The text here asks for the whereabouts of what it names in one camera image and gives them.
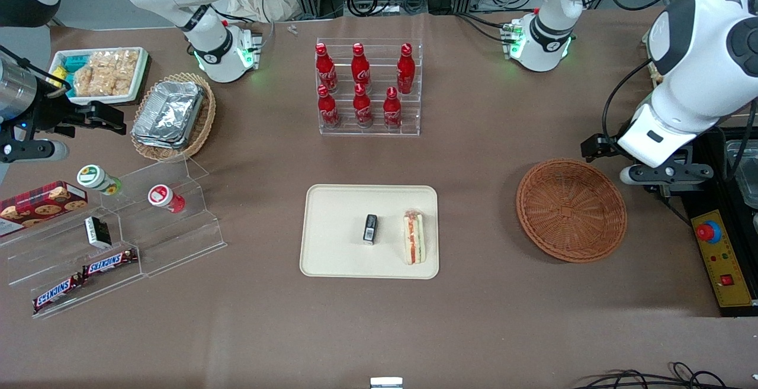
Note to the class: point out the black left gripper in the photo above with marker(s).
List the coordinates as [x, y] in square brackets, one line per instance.
[600, 145]

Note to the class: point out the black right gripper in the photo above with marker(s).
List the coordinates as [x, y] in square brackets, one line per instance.
[48, 115]

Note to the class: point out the triangular sandwich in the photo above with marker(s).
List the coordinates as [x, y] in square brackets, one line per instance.
[414, 238]

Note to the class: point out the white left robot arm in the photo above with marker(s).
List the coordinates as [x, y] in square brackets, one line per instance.
[693, 81]

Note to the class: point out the white plastic snack tray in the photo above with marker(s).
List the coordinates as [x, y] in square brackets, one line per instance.
[59, 90]

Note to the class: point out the brown round wicker basket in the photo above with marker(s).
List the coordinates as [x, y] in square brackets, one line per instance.
[571, 211]

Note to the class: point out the light oval wicker basket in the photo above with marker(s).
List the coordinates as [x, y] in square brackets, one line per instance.
[204, 122]

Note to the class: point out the beige rectangular tray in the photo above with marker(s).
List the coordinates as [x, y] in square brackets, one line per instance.
[337, 235]

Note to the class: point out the clear bag of rice crackers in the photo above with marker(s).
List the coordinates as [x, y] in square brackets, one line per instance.
[106, 72]

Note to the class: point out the green lidded cup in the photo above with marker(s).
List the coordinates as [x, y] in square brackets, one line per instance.
[95, 177]

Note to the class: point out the stack of foil trays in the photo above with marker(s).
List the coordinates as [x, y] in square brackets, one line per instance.
[169, 113]

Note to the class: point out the yellow snack packet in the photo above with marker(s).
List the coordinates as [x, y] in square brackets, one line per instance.
[60, 76]

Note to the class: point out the teal snack packet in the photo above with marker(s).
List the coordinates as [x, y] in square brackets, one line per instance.
[74, 63]

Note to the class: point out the red lidded cup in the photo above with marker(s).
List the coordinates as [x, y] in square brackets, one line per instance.
[163, 196]

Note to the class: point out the red cookie box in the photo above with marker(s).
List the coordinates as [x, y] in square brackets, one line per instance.
[41, 205]

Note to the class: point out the black and white small box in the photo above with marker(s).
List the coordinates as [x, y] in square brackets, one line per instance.
[98, 232]

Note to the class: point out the clear acrylic stepped shelf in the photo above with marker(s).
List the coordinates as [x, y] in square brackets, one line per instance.
[177, 241]

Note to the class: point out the snickers chocolate bar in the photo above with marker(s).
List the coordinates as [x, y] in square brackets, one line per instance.
[56, 293]
[109, 262]

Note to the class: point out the clear plastic container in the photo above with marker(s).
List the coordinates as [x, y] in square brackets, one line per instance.
[745, 176]

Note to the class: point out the yellow emergency stop box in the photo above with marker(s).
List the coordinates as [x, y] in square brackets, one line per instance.
[725, 264]

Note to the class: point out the red cola bottle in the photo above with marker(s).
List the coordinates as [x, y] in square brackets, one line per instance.
[405, 69]
[360, 69]
[362, 108]
[391, 111]
[327, 109]
[325, 69]

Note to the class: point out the clear acrylic bottle rack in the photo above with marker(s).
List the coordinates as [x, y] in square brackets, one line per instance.
[373, 131]

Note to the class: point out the white device edge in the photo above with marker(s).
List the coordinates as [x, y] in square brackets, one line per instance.
[386, 383]

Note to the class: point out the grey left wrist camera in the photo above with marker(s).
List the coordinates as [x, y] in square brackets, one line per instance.
[666, 173]

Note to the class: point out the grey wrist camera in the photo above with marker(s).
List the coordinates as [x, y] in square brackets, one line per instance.
[29, 151]
[666, 173]

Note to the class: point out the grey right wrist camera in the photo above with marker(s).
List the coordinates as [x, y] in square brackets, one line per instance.
[29, 151]

